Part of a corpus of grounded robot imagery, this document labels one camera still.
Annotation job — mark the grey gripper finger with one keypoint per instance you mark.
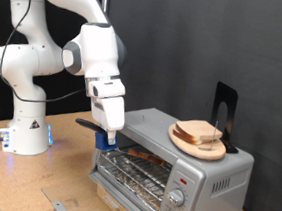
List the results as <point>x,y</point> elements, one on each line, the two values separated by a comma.
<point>111,138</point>

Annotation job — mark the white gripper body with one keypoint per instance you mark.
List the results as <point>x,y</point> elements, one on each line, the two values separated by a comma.
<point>110,114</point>

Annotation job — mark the metal spatula with blue block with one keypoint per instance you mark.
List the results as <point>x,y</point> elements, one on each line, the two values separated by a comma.
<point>101,141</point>

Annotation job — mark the white bread slice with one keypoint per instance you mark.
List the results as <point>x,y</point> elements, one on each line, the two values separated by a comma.
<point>149,157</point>
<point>184,137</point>
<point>199,128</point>

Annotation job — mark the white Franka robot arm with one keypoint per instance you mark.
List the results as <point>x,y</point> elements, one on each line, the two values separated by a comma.
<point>31,61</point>

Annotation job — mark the silver oven knob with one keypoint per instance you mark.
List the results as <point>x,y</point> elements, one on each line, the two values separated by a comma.
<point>176,197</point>

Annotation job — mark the silver toaster oven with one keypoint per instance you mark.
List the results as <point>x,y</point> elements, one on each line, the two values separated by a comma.
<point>208,172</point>

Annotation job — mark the round wooden board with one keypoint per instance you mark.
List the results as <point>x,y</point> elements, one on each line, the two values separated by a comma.
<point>203,151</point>

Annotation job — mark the thin metal pin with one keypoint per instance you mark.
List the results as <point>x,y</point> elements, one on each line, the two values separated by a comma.
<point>213,139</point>

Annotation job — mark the black metal bookend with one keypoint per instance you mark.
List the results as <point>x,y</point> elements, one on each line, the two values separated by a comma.
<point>230,97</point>

